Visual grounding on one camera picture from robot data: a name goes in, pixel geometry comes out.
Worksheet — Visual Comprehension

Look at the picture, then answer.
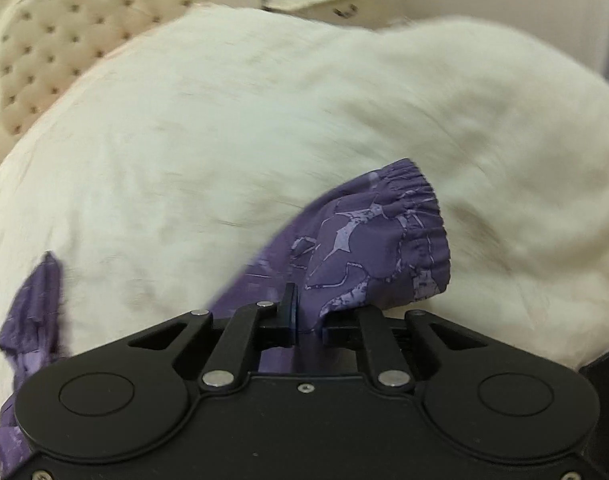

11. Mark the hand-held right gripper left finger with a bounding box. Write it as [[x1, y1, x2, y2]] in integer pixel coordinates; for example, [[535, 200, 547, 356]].
[[127, 283, 302, 390]]

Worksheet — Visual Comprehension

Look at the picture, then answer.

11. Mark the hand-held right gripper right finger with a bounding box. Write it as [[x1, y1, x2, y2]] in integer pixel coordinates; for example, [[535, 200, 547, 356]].
[[321, 305, 490, 390]]

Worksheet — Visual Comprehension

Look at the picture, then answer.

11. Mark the purple patterned garment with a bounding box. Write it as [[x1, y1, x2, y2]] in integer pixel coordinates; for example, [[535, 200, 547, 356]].
[[0, 157, 453, 480]]

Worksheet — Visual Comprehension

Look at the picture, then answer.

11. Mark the white bed blanket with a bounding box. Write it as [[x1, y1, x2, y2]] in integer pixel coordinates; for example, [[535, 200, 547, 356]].
[[0, 2, 609, 480]]

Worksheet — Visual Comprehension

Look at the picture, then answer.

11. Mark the cream nightstand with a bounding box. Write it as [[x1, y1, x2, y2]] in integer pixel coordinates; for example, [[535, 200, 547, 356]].
[[262, 0, 391, 27]]

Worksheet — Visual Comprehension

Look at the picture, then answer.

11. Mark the cream tufted headboard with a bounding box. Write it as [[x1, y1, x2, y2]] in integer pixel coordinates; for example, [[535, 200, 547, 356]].
[[0, 0, 259, 142]]

